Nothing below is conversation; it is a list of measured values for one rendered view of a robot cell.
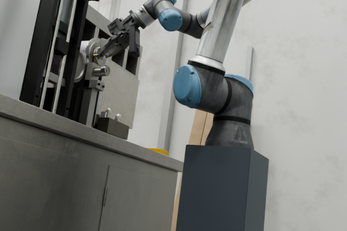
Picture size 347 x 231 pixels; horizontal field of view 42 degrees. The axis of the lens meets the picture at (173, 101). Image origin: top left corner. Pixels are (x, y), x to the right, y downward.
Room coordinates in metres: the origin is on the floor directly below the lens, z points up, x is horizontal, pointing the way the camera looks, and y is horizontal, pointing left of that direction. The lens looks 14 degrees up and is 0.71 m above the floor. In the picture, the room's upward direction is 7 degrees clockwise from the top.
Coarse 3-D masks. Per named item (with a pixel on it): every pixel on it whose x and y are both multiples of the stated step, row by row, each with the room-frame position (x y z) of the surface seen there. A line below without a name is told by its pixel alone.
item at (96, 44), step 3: (96, 42) 1.66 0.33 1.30; (99, 42) 1.68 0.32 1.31; (93, 45) 1.65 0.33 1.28; (96, 45) 1.67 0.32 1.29; (99, 45) 1.69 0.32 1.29; (90, 48) 1.64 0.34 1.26; (93, 48) 1.66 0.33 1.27; (90, 51) 1.64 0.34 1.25; (90, 54) 1.64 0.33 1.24; (90, 57) 1.65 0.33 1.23; (90, 60) 1.65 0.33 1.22
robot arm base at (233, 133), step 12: (216, 120) 1.35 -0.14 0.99; (228, 120) 1.32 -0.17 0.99; (240, 120) 1.32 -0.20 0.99; (216, 132) 1.33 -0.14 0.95; (228, 132) 1.31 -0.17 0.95; (240, 132) 1.32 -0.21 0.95; (204, 144) 1.37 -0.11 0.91; (216, 144) 1.32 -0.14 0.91; (228, 144) 1.30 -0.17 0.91; (240, 144) 1.30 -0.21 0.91; (252, 144) 1.34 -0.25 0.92
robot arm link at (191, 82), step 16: (224, 0) 1.19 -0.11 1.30; (240, 0) 1.20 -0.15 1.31; (208, 16) 1.23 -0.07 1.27; (224, 16) 1.20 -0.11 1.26; (208, 32) 1.22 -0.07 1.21; (224, 32) 1.21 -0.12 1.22; (208, 48) 1.23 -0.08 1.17; (224, 48) 1.24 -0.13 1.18; (192, 64) 1.24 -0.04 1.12; (208, 64) 1.22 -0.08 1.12; (176, 80) 1.29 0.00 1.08; (192, 80) 1.22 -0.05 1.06; (208, 80) 1.24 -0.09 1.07; (224, 80) 1.29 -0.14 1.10; (176, 96) 1.29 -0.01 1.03; (192, 96) 1.24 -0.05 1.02; (208, 96) 1.26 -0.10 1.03; (224, 96) 1.28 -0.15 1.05
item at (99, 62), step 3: (96, 48) 1.66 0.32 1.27; (99, 48) 1.66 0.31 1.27; (93, 51) 1.66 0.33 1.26; (96, 51) 1.65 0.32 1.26; (99, 51) 1.66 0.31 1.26; (93, 54) 1.65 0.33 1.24; (96, 57) 1.65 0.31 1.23; (93, 60) 1.66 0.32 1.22; (96, 60) 1.66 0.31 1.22; (99, 60) 1.67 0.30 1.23; (102, 60) 1.69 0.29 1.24; (105, 60) 1.71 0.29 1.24; (96, 63) 1.68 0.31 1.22; (99, 63) 1.68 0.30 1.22; (102, 63) 1.69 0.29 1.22
